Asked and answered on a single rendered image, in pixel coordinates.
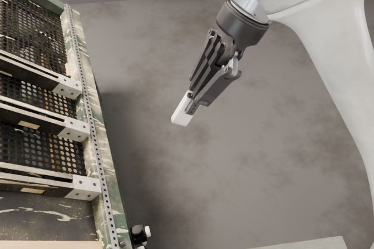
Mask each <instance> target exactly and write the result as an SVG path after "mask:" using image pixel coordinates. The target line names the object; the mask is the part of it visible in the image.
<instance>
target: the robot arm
mask: <svg viewBox="0 0 374 249"><path fill-rule="evenodd" d="M278 22H280V23H283V24H285V25H287V26H288V27H290V28H291V29H292V30H294V31H295V32H296V34H297V36H298V37H299V38H300V40H301V41H302V43H303V45H304V46H305V48H306V50H307V52H308V54H309V56H310V57H311V59H312V61H313V63H314V65H315V67H316V69H317V71H318V73H319V75H320V77H321V79H322V81H323V82H324V84H325V86H326V88H327V89H328V91H329V93H330V95H331V97H332V99H333V101H334V103H335V105H336V107H337V109H338V110H339V112H340V114H341V116H342V118H343V120H344V122H345V124H346V126H347V128H348V130H349V132H350V134H351V135H352V137H353V139H354V141H355V143H356V145H357V147H358V149H359V151H360V154H361V156H362V159H363V162H364V164H365V168H366V172H367V176H368V181H369V184H370V190H371V197H372V203H373V212H374V50H373V46H372V43H371V39H370V35H369V32H368V28H367V23H366V17H365V10H364V0H226V1H225V3H224V4H223V6H222V8H221V10H220V11H219V13H218V15H217V17H216V23H217V25H218V26H219V28H218V30H217V31H216V30H214V29H212V28H211V29H210V30H209V32H208V35H207V38H206V41H205V43H204V45H203V47H202V49H201V52H200V54H199V56H198V59H197V60H196V62H195V65H194V67H193V69H192V71H191V74H190V76H189V81H191V82H190V84H189V88H188V89H189V90H188V91H187V93H186V94H185V96H184V97H183V99H182V100H181V102H180V104H179V105H178V107H177V109H176V110H175V112H174V114H173V115H172V117H171V121H172V123H174V124H177V125H181V126H187V125H188V123H189V122H190V120H191V119H192V117H193V115H194V114H195V112H196V111H197V109H198V108H199V106H200V105H203V106H207V107H209V106H210V105H211V104H212V103H213V102H214V100H215V99H216V98H217V97H218V96H219V95H220V94H221V93H222V92H223V91H224V90H225V89H226V88H227V87H228V86H229V85H230V84H231V83H232V82H233V81H235V80H236V79H238V78H240V77H241V75H242V72H241V71H240V70H238V69H237V66H238V61H239V60H240V59H241V58H242V56H243V53H244V51H245V49H246V48H247V47H249V46H255V45H256V44H258V43H259V41H260V40H261V38H262V37H263V36H264V34H265V32H266V31H267V29H268V28H269V24H277V23H278Z"/></svg>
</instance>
